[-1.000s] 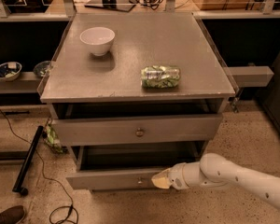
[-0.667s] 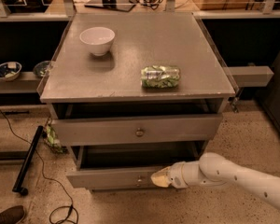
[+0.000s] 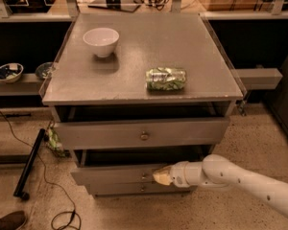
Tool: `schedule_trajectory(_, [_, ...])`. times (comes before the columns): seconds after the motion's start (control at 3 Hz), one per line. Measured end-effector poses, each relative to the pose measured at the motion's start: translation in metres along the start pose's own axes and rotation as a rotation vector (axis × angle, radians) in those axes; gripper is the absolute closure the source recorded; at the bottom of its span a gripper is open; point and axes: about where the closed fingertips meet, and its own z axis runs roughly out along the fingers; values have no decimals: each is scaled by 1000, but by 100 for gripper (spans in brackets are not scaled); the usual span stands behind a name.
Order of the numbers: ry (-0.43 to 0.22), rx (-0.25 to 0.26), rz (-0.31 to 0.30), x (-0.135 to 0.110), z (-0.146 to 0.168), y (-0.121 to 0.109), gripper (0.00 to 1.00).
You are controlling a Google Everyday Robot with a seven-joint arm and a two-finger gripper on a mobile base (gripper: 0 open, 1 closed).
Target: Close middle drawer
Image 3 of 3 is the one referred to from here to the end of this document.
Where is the green bag on floor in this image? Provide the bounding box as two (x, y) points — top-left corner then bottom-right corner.
(45, 121), (70, 158)

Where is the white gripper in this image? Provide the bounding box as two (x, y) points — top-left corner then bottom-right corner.
(153, 161), (190, 188)

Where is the grey top drawer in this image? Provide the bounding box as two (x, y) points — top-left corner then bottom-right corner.
(55, 105), (229, 150)

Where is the brown shoe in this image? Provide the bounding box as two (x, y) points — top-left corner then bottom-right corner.
(0, 211), (27, 230)

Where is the grey bottom drawer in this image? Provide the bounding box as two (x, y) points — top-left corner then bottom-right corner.
(85, 182), (197, 196)

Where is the black metal bar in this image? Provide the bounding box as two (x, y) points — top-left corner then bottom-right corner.
(13, 128), (45, 200)

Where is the white ceramic bowl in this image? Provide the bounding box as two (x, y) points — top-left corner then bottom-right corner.
(83, 28), (120, 58)

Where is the black monitor stand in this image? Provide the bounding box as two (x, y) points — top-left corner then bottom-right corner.
(88, 0), (140, 12)

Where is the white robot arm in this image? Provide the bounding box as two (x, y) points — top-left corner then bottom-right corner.
(153, 154), (288, 218)

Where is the green chip bag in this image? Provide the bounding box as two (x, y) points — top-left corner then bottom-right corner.
(146, 67), (186, 91)

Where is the white bowl with items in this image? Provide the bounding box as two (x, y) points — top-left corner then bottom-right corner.
(0, 63), (24, 83)

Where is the grey shelf beam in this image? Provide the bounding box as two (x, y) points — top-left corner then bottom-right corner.
(236, 68), (282, 90)

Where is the grey drawer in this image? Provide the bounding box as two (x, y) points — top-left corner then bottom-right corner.
(55, 105), (229, 150)
(85, 182), (197, 196)
(71, 146), (208, 186)

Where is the dark small bowl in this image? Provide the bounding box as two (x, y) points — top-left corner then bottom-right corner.
(36, 61), (55, 80)

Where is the black floor cable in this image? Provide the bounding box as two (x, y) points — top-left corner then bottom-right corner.
(0, 93), (83, 230)

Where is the grey wooden drawer cabinet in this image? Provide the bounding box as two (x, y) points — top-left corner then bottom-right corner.
(39, 11), (248, 196)

